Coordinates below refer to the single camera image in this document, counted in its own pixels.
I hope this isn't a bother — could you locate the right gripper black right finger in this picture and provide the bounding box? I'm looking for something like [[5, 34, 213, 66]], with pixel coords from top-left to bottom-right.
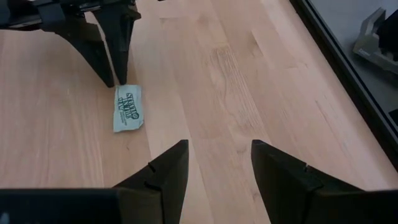
[[251, 139, 364, 224]]

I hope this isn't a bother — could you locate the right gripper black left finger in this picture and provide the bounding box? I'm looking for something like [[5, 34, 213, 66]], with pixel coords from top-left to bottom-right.
[[113, 139, 190, 224]]

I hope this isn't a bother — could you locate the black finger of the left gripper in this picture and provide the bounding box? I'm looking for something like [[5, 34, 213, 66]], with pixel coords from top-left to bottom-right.
[[42, 21, 115, 88], [93, 6, 141, 85]]

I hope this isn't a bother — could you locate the green stevia packet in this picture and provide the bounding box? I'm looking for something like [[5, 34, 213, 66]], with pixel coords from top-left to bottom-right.
[[113, 83, 145, 134]]

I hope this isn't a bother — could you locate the wooden pallet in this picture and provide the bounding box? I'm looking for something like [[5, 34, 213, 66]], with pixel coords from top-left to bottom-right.
[[353, 7, 398, 75]]

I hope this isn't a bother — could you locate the black equipment block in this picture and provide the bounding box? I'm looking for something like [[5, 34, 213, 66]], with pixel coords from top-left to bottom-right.
[[377, 12, 398, 62]]

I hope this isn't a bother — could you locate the black aluminium table frame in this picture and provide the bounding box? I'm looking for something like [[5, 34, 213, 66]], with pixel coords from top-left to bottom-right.
[[289, 0, 398, 172]]

